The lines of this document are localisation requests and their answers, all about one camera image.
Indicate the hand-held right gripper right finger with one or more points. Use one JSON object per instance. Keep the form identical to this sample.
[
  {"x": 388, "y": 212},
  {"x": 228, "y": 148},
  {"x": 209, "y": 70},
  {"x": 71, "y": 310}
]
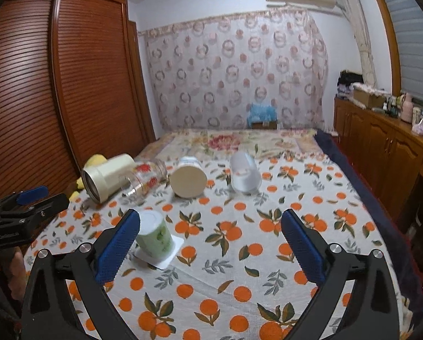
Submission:
[{"x": 303, "y": 246}]

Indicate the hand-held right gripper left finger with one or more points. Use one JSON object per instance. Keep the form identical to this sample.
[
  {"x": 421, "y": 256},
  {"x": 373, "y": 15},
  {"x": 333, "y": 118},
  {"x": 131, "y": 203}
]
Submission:
[{"x": 117, "y": 246}]

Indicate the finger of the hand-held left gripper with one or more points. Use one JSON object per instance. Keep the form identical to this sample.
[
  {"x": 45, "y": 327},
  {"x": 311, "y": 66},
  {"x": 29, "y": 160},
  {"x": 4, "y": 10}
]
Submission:
[
  {"x": 30, "y": 193},
  {"x": 50, "y": 204}
]

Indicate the green and white cup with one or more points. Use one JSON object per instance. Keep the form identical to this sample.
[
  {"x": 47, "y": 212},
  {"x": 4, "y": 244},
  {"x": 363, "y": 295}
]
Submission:
[{"x": 156, "y": 235}]

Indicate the cream insulated cup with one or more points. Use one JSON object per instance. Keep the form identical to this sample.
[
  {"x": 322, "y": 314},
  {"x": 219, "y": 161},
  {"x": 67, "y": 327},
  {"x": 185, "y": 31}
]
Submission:
[{"x": 107, "y": 179}]

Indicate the glass cup with red print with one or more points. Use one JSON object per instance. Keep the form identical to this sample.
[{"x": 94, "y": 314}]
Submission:
[{"x": 146, "y": 179}]

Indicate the translucent plastic cup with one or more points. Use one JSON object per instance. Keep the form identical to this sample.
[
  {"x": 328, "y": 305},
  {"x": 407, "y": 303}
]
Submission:
[{"x": 245, "y": 173}]

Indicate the cream cup with blue band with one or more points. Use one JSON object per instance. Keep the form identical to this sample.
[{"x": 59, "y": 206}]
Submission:
[{"x": 188, "y": 182}]

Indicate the person's left hand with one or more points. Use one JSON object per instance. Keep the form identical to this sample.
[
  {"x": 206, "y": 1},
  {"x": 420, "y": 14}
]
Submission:
[{"x": 18, "y": 267}]

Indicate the white square coaster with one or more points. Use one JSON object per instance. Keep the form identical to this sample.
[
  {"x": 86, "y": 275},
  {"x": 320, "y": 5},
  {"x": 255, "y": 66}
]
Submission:
[{"x": 169, "y": 255}]

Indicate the yellow plush toy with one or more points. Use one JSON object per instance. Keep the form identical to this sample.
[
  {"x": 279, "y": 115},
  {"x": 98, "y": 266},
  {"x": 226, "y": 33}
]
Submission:
[{"x": 92, "y": 161}]

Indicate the navy blue blanket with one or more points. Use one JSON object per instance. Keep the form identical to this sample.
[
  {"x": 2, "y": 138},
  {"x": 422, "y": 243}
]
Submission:
[{"x": 356, "y": 184}]

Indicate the orange fruit print cloth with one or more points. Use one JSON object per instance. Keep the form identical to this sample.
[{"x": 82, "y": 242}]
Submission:
[{"x": 218, "y": 255}]

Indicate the brown slatted wardrobe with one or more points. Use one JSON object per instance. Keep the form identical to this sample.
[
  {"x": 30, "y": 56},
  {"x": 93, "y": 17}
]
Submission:
[{"x": 73, "y": 78}]

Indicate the wooden side cabinet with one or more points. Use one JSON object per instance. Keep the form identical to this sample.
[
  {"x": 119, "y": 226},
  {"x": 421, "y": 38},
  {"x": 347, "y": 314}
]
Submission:
[{"x": 385, "y": 148}]

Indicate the floral bed sheet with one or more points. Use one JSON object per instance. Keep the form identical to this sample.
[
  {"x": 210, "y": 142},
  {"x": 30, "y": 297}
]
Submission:
[{"x": 211, "y": 145}]

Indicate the blue plastic bag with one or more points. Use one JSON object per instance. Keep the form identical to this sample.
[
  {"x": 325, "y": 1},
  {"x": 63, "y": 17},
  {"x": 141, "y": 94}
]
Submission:
[{"x": 262, "y": 112}]

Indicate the cardboard box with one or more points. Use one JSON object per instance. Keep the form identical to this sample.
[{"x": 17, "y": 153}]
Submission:
[{"x": 367, "y": 100}]

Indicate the pink tissue pack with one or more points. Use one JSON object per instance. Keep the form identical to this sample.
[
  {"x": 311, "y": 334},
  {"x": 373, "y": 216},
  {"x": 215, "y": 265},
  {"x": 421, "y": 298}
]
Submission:
[{"x": 420, "y": 126}]

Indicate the pink jug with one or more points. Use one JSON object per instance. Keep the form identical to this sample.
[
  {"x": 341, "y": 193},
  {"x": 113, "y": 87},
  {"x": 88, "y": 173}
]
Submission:
[{"x": 407, "y": 110}]

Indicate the black bag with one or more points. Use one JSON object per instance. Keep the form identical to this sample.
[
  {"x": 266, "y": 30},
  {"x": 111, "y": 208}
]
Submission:
[{"x": 349, "y": 78}]

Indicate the wrapped air conditioner pipe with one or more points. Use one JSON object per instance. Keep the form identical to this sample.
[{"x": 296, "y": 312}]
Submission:
[{"x": 362, "y": 42}]

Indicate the window blinds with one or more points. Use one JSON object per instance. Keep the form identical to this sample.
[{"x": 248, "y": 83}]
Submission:
[{"x": 413, "y": 35}]

